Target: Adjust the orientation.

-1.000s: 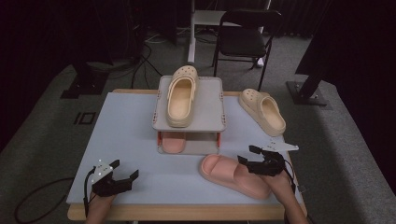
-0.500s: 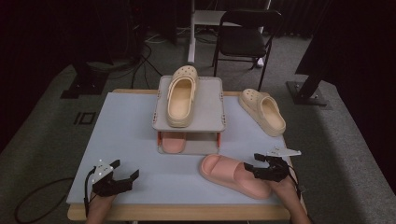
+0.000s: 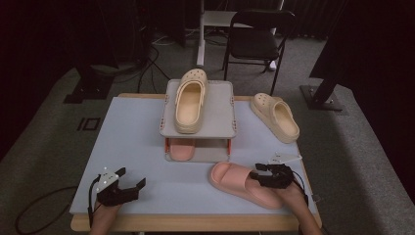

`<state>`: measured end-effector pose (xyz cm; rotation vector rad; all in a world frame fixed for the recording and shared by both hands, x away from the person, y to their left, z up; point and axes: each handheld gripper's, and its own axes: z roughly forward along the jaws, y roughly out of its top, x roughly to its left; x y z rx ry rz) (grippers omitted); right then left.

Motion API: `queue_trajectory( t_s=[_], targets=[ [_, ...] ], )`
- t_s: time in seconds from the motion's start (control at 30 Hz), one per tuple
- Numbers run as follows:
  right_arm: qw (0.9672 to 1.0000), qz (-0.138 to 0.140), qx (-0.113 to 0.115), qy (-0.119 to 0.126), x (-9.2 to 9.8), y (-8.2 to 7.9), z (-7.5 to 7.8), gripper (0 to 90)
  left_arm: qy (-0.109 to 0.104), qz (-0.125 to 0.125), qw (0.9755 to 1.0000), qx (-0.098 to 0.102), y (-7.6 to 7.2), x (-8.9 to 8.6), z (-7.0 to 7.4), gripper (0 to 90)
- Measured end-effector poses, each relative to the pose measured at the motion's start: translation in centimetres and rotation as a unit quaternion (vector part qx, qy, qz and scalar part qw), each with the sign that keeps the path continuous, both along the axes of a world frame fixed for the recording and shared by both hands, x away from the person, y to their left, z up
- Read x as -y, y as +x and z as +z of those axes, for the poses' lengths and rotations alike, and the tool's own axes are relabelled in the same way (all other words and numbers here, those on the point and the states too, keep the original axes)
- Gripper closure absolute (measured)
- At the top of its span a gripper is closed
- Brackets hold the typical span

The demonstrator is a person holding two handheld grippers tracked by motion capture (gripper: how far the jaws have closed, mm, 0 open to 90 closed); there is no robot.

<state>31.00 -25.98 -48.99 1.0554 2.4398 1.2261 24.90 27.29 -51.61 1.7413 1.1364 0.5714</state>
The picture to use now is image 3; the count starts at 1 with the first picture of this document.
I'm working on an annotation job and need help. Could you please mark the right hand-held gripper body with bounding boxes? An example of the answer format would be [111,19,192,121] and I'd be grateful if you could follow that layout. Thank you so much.
[258,151,303,190]

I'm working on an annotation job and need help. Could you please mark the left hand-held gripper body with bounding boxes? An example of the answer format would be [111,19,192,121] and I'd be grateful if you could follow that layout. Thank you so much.
[95,166,131,208]

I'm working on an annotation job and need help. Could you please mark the pink slide slipper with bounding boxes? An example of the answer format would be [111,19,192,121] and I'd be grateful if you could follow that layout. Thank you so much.
[208,162,284,211]
[168,137,197,162]

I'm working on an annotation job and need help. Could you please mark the cream clog shoe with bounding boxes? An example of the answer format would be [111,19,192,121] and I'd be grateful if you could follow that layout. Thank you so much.
[250,92,300,145]
[173,68,208,135]

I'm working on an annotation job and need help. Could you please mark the grey shoe rack orange legs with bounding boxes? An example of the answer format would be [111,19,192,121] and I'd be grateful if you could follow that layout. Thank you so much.
[159,77,238,164]

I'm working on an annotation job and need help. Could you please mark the person's left hand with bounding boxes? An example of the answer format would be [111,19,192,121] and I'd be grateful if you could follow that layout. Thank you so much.
[92,200,122,225]

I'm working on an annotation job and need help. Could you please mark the person's right hand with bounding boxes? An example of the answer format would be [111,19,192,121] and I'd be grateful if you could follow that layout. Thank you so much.
[272,182,309,212]

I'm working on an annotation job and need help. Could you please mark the black stand base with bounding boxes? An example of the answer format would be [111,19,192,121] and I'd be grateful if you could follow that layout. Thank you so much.
[299,83,344,112]
[63,65,115,105]

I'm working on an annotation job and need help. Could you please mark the black folding chair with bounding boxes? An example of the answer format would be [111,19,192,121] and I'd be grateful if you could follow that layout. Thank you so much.
[222,9,297,96]

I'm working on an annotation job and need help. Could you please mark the left hand-held gripper cable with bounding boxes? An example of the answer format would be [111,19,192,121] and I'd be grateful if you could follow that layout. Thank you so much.
[86,174,102,229]

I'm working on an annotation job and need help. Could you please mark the hand-held gripper cable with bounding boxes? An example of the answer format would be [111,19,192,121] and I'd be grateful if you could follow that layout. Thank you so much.
[86,174,102,229]
[290,169,310,208]

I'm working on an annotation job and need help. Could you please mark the right hand-held gripper cable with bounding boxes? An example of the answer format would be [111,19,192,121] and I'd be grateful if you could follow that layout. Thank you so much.
[290,169,310,208]

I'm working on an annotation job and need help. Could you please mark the thin black looped cable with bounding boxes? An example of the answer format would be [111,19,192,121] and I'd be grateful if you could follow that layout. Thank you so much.
[14,185,79,235]

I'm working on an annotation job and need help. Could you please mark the bundle of black cables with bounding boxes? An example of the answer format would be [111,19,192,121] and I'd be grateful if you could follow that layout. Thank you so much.
[112,28,172,94]

